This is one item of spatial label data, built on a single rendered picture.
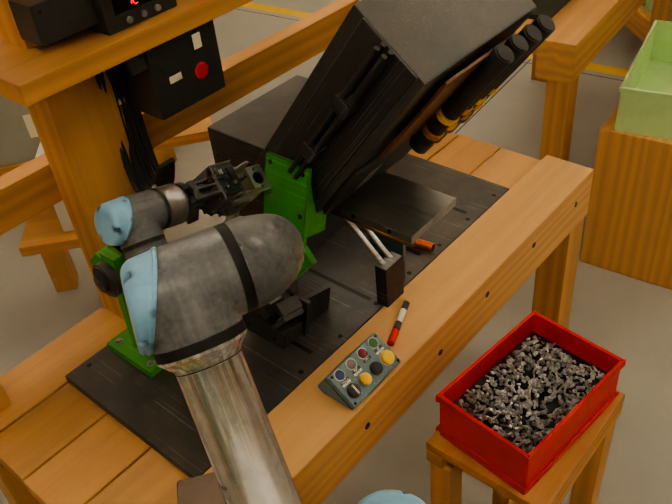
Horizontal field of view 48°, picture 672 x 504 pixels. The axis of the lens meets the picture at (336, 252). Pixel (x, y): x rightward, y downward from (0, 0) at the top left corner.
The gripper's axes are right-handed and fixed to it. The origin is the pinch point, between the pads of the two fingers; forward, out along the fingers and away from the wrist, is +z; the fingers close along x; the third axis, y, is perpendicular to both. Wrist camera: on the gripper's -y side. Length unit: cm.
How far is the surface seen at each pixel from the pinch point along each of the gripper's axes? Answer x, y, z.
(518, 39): -4, 53, 21
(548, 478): -77, 21, 12
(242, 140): 10.6, -5.0, 7.8
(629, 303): -82, -29, 169
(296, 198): -7.6, 6.8, 2.4
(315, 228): -13.9, 2.5, 7.5
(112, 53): 27.2, 8.4, -22.4
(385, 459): -82, -73, 62
